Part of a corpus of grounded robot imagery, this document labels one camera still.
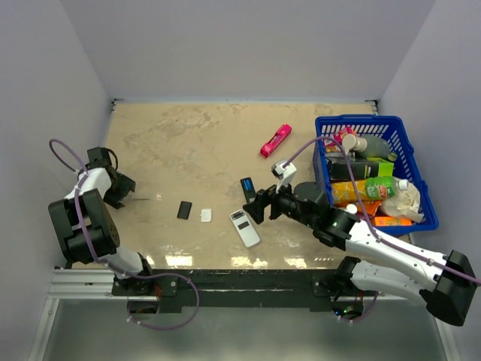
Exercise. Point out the orange juice bottle green label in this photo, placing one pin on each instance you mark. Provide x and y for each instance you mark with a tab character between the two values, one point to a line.
369	189

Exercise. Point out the aluminium frame rail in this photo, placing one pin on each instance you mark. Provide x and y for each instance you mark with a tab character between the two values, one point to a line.
81	284

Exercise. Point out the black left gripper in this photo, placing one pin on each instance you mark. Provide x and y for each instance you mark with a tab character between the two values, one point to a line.
126	185

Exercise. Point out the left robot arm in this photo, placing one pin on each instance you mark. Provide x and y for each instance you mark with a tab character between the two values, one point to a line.
85	229

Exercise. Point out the pink snack box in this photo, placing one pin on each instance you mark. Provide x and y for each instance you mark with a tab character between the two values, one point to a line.
338	136

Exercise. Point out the black remote control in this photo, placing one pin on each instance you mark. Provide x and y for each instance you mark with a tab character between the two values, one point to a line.
249	195

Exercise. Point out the blue battery in black remote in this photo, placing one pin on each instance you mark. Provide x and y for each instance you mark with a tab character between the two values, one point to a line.
248	184

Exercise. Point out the orange snack packet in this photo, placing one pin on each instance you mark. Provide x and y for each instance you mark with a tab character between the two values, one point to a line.
377	217

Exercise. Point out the small white cap bottle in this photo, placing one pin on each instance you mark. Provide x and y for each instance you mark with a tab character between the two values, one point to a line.
352	208

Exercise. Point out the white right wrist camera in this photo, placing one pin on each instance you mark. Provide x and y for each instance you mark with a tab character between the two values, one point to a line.
283	173

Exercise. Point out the white remote control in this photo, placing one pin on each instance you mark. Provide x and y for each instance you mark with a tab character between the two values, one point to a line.
244	228

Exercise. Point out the black green carton box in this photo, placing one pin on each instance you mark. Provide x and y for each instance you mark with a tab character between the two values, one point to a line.
361	168

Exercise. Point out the white battery cover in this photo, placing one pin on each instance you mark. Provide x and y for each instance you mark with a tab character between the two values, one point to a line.
206	215

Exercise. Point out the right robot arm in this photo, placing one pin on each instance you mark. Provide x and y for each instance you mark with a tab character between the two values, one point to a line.
446	284

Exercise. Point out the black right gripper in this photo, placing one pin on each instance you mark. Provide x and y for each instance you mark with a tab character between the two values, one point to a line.
256	210

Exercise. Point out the grey bottle beige cap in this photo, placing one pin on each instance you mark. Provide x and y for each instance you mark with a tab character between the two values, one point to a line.
369	146

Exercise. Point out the black battery cover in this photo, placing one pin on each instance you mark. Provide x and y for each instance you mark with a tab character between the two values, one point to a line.
184	210

